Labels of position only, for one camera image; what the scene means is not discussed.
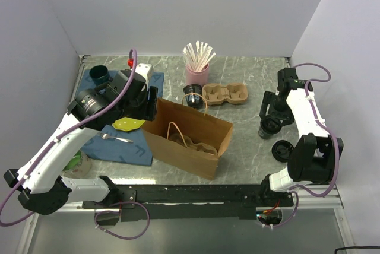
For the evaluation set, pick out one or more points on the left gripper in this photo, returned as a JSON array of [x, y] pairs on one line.
[[149, 110]]

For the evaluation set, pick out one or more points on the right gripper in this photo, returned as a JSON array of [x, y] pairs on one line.
[[287, 116]]

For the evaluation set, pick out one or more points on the single pulp cup carrier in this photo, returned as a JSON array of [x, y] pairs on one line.
[[185, 141]]

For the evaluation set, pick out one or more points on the brown paper bag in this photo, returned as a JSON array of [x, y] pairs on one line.
[[199, 126]]

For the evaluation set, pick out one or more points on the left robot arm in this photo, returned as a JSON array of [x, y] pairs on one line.
[[42, 188]]

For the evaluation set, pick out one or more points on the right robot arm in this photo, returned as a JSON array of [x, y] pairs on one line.
[[313, 162]]

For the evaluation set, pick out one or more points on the green polka dot plate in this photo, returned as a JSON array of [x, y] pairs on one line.
[[127, 124]]

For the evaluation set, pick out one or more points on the pink straw holder cup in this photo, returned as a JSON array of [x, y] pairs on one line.
[[200, 78]]

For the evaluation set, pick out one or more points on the dark green mug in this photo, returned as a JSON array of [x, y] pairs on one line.
[[100, 75]]

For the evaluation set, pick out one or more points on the brown pulp cup carrier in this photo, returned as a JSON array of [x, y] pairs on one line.
[[217, 94]]

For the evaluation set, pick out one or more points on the white paper straws bundle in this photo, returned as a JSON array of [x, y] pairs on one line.
[[196, 59]]

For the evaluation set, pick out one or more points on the silver fork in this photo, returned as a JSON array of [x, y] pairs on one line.
[[107, 136]]

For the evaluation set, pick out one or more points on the blue letter placemat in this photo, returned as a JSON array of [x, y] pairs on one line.
[[136, 153]]

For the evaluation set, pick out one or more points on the green cup at edge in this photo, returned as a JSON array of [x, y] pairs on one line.
[[78, 167]]

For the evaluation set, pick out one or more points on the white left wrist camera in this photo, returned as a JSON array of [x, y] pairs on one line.
[[145, 70]]

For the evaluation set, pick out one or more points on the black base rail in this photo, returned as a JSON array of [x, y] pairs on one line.
[[193, 201]]

